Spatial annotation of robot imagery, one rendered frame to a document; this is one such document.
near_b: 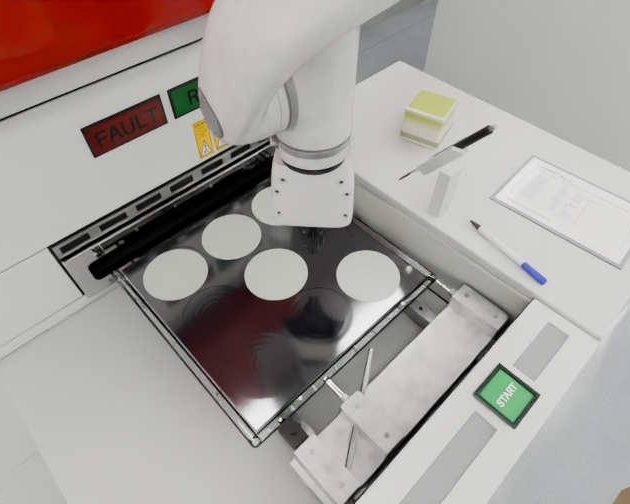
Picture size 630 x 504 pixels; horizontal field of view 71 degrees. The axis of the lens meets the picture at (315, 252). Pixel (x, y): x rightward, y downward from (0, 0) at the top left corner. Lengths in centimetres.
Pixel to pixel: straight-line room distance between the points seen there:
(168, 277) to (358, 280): 30
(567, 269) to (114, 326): 71
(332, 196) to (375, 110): 42
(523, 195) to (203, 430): 61
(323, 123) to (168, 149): 36
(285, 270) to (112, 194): 29
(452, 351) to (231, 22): 52
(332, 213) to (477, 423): 30
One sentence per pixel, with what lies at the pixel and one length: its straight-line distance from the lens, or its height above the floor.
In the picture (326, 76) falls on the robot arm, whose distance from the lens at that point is 42.
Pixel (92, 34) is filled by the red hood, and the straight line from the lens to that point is 58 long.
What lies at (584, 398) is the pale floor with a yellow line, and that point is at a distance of 181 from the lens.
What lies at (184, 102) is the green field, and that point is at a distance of 72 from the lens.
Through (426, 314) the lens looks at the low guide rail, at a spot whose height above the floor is 85.
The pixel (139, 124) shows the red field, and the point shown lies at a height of 109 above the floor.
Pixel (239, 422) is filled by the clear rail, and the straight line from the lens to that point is 61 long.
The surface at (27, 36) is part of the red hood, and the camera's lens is 56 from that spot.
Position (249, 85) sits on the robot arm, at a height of 130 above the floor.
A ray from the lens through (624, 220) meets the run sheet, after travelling 84.
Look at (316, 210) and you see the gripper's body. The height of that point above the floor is 108.
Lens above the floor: 148
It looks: 52 degrees down
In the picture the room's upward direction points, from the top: straight up
